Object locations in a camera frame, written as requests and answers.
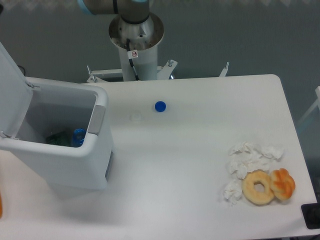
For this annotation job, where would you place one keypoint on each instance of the white trash can lid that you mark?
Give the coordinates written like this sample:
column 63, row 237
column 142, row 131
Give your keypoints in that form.
column 16, row 94

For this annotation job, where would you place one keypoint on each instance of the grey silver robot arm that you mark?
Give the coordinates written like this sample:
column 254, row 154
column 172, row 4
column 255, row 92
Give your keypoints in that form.
column 134, row 27

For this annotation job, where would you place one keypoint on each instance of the blue bottle cap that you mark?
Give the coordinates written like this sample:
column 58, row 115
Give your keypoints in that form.
column 160, row 106

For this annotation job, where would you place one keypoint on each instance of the white trash can body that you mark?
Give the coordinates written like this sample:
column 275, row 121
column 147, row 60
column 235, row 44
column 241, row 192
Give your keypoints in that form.
column 65, row 106

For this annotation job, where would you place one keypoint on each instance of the blue plastic bottle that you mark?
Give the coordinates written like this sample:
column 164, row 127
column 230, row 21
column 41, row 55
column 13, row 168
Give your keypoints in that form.
column 78, row 137

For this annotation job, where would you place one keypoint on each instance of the large crumpled white tissue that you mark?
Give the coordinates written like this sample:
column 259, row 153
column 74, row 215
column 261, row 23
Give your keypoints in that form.
column 248, row 157

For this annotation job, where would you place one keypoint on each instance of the green crumpled wrapper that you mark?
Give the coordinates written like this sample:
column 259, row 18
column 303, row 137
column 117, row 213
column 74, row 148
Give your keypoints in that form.
column 59, row 139

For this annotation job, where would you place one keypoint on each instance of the small crumpled white tissue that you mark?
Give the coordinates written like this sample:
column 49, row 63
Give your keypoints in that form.
column 233, row 192

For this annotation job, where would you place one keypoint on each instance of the orange glazed twisted donut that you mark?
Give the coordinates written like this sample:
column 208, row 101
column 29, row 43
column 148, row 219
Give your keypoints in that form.
column 282, row 184

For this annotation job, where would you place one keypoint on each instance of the black device at corner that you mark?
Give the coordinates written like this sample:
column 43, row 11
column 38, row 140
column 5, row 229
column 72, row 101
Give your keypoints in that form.
column 311, row 215

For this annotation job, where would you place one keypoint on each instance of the orange object at edge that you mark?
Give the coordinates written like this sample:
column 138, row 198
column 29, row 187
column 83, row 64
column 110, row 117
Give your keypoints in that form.
column 1, row 205

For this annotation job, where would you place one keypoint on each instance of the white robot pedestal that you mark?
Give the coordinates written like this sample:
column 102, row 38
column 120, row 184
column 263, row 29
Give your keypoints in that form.
column 136, row 65

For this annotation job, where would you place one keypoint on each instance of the plain ring donut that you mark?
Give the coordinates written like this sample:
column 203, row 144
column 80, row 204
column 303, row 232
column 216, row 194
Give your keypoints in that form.
column 256, row 188

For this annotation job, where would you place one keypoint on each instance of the white frame at right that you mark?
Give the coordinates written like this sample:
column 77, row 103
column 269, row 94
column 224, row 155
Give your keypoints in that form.
column 310, row 115

